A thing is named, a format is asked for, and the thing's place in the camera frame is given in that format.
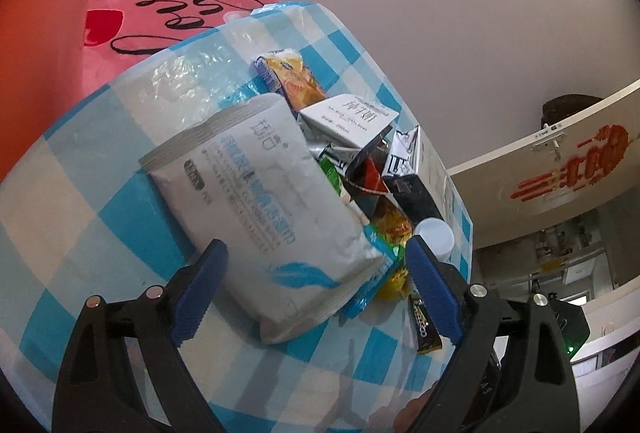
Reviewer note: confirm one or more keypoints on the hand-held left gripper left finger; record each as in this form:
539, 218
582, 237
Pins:
197, 293

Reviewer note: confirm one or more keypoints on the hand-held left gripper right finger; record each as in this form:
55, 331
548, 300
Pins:
430, 283

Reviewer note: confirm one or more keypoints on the white wet wipes pack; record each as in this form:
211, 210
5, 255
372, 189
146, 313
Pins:
260, 203

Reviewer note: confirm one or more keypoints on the red black snack packet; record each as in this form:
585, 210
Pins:
372, 173

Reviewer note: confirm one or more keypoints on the small yellow black packet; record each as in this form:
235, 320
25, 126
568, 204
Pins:
425, 328

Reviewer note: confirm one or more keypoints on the blue white packet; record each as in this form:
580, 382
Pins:
362, 298

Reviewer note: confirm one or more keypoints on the yellow green noodle packet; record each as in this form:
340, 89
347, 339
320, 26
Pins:
395, 223

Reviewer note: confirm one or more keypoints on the shelf with small items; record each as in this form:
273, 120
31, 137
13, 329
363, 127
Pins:
565, 253

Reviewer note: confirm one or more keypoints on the cream door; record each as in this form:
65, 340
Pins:
490, 193

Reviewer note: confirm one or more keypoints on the blue checked tablecloth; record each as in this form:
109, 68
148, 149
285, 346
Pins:
100, 213

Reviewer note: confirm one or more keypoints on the black white crushed carton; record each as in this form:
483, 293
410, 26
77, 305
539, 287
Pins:
400, 158

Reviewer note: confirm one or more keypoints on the green snack packet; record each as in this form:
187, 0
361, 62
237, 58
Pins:
330, 173

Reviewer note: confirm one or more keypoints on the red door decoration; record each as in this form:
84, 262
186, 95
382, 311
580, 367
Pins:
575, 163

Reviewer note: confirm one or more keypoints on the silver foil wrapper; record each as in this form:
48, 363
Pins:
325, 145

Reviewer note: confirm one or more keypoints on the white milk carton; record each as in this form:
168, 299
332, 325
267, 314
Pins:
345, 118

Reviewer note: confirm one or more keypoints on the dark brown object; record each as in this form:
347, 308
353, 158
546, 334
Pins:
570, 110

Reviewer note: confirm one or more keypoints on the yellow snack packet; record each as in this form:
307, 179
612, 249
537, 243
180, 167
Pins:
295, 80

